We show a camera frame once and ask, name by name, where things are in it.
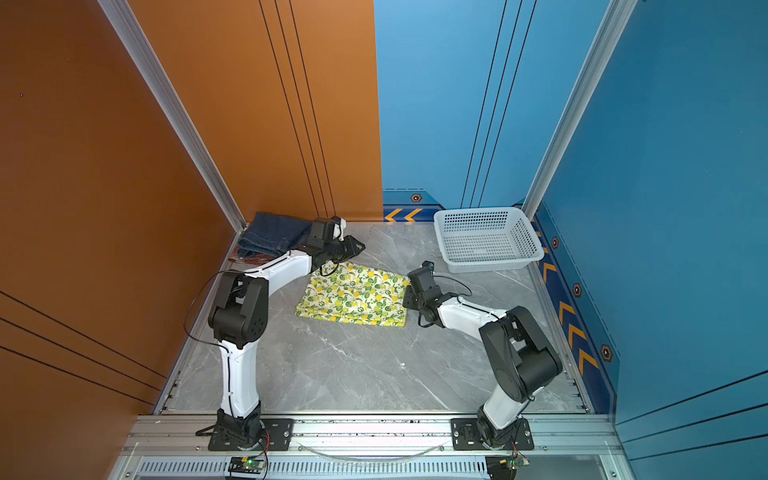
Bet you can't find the red plaid skirt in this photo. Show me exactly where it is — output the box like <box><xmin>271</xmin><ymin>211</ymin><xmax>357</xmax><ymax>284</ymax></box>
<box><xmin>228</xmin><ymin>253</ymin><xmax>275</xmax><ymax>270</ymax></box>

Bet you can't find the left green circuit board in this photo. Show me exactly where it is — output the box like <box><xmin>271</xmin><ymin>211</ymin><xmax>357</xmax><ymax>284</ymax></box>
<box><xmin>227</xmin><ymin>456</ymin><xmax>268</xmax><ymax>479</ymax></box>

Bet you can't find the right aluminium corner post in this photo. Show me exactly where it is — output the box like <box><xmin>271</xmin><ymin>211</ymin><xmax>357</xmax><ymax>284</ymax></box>
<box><xmin>523</xmin><ymin>0</ymin><xmax>638</xmax><ymax>220</ymax></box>

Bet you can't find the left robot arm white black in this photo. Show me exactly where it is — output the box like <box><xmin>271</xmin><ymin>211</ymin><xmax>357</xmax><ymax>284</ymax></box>
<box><xmin>197</xmin><ymin>217</ymin><xmax>365</xmax><ymax>451</ymax></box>

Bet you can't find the left aluminium corner post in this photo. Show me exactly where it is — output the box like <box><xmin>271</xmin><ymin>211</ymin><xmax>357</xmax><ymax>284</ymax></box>
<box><xmin>98</xmin><ymin>0</ymin><xmax>247</xmax><ymax>233</ymax></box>

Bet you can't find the green circuit board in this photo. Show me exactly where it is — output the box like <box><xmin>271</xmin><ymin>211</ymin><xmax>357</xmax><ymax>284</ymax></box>
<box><xmin>485</xmin><ymin>456</ymin><xmax>530</xmax><ymax>480</ymax></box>
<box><xmin>227</xmin><ymin>456</ymin><xmax>268</xmax><ymax>479</ymax></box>

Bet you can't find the grey cable on rail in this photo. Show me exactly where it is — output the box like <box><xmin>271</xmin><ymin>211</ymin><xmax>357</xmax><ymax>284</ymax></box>
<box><xmin>298</xmin><ymin>444</ymin><xmax>445</xmax><ymax>463</ymax></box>

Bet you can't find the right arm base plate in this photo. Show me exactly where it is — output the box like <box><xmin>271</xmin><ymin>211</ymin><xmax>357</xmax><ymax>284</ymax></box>
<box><xmin>450</xmin><ymin>417</ymin><xmax>535</xmax><ymax>451</ymax></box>

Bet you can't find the lemon print skirt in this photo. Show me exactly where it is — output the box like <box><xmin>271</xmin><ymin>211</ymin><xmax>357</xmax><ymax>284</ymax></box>
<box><xmin>295</xmin><ymin>262</ymin><xmax>410</xmax><ymax>327</ymax></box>

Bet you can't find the right green circuit board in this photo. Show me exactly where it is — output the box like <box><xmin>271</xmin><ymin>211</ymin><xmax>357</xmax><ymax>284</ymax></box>
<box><xmin>485</xmin><ymin>456</ymin><xmax>530</xmax><ymax>480</ymax></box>

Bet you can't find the dark blue denim skirt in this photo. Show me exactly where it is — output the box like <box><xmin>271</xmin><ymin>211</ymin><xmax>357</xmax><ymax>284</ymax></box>
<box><xmin>238</xmin><ymin>212</ymin><xmax>312</xmax><ymax>259</ymax></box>

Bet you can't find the aluminium front rail frame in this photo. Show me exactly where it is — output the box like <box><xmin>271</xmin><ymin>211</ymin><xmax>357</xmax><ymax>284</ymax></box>
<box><xmin>109</xmin><ymin>412</ymin><xmax>634</xmax><ymax>479</ymax></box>

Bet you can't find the white plastic laundry basket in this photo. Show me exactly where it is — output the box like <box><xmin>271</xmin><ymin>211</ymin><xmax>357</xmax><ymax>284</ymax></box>
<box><xmin>433</xmin><ymin>207</ymin><xmax>544</xmax><ymax>273</ymax></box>

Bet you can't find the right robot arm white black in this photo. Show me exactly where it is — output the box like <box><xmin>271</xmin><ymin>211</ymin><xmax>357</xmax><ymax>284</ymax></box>
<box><xmin>403</xmin><ymin>261</ymin><xmax>563</xmax><ymax>451</ymax></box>

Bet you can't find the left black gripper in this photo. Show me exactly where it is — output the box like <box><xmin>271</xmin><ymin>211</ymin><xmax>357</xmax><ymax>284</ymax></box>
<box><xmin>323</xmin><ymin>235</ymin><xmax>366</xmax><ymax>264</ymax></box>

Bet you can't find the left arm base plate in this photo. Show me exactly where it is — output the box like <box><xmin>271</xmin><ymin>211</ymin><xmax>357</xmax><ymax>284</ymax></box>
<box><xmin>207</xmin><ymin>418</ymin><xmax>294</xmax><ymax>453</ymax></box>

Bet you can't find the aluminium corner post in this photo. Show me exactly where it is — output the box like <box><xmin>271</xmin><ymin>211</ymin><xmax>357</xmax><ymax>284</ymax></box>
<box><xmin>98</xmin><ymin>0</ymin><xmax>247</xmax><ymax>233</ymax></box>
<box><xmin>523</xmin><ymin>0</ymin><xmax>638</xmax><ymax>220</ymax></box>

